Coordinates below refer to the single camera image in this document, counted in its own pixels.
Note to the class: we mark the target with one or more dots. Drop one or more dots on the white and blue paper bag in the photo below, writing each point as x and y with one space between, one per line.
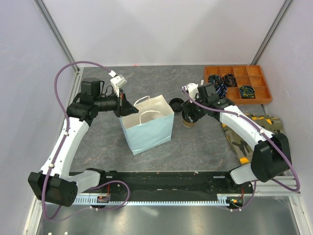
151 126

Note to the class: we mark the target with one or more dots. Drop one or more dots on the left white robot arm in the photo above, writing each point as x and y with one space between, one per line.
53 182

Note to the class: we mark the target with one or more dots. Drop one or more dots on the dark blue rolled tie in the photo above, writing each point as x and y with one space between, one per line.
215 79

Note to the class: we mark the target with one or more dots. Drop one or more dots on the brown paper coffee cup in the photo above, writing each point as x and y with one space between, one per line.
188 123

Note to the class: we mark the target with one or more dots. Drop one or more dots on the green yellow rolled tie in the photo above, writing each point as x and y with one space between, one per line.
246 92

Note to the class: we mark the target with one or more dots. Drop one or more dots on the slotted cable duct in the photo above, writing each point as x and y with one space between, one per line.
93 199

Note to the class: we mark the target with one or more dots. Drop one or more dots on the black brown rolled tie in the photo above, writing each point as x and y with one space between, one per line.
230 80

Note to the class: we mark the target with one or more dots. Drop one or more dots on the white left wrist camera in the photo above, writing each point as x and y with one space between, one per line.
117 81

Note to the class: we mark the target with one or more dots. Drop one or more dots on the camouflage folded cloth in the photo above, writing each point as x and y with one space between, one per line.
240 147

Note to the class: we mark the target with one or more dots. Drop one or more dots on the orange compartment tray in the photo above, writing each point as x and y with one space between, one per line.
245 75

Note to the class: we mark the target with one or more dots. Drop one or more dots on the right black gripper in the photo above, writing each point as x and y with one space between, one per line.
187 107

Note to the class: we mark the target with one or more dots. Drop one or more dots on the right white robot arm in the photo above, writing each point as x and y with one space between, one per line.
271 153

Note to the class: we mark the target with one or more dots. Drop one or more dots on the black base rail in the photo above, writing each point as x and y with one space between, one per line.
169 186

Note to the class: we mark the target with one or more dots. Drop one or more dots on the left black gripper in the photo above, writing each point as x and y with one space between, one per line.
124 107

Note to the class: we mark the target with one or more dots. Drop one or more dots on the blue striped rolled tie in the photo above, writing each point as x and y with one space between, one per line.
221 90

